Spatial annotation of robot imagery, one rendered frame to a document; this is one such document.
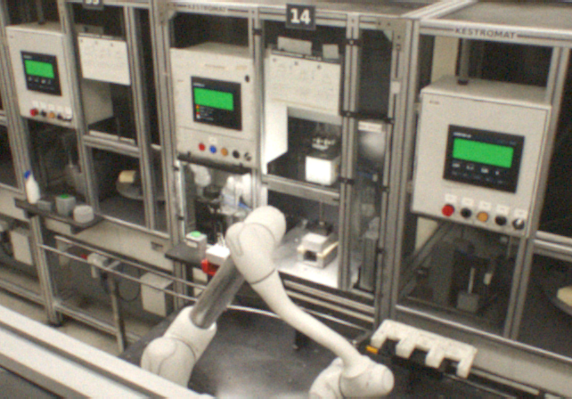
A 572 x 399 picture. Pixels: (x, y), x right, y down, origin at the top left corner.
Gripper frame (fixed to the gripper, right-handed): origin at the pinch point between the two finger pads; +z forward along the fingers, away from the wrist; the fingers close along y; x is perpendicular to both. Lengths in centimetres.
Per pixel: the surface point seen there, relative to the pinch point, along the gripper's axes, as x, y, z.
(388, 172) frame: 4, 60, 21
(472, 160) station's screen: -26, 72, 17
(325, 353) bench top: 20.6, -19.8, 5.9
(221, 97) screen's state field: 77, 79, 17
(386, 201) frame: 4, 48, 21
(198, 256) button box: 86, 6, 7
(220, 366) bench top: 53, -20, -23
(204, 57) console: 87, 93, 20
